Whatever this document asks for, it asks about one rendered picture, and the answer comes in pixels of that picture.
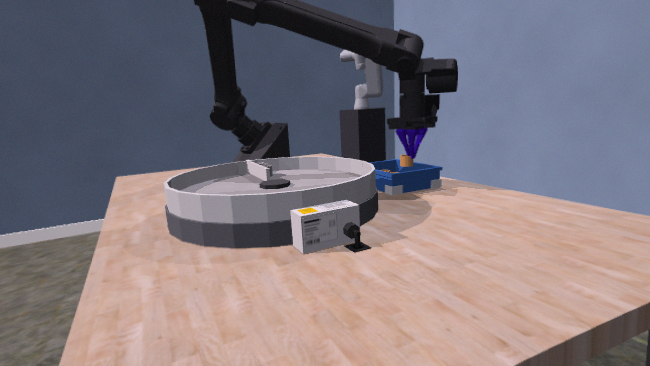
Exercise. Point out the blue open crate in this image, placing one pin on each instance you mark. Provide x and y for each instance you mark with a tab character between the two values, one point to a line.
417	177

